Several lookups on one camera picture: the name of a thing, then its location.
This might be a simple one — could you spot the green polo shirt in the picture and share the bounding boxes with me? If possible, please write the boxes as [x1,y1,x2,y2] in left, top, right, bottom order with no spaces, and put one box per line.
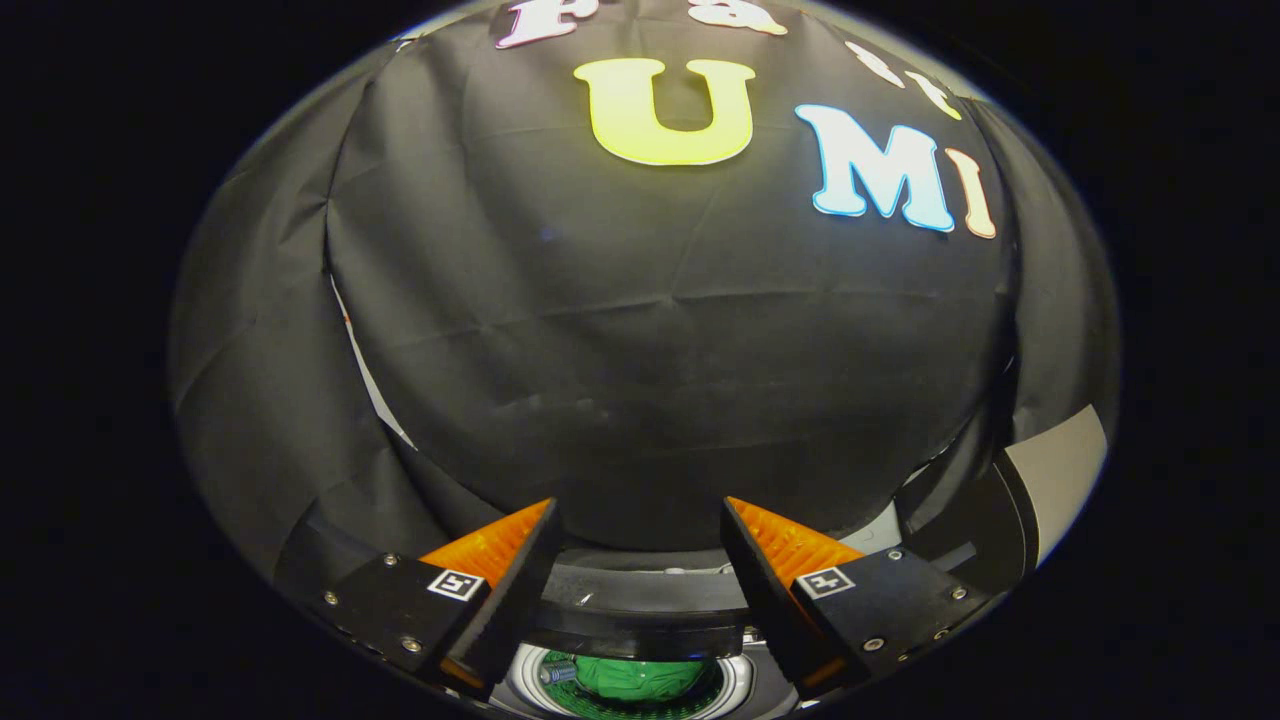
[545,650,727,719]

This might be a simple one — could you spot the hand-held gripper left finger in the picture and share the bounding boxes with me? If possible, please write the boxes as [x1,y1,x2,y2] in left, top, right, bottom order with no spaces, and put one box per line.
[320,497,566,702]

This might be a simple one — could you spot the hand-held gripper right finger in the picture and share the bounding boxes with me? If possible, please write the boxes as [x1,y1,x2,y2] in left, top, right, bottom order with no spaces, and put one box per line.
[719,496,992,700]

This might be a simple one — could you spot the beige cabinet with dark frame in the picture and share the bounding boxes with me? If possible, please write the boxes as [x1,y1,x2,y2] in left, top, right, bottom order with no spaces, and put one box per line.
[893,404,1110,597]

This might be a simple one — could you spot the black backdrop cloth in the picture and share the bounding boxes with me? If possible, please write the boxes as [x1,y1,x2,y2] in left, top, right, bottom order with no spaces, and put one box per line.
[168,0,1121,591]

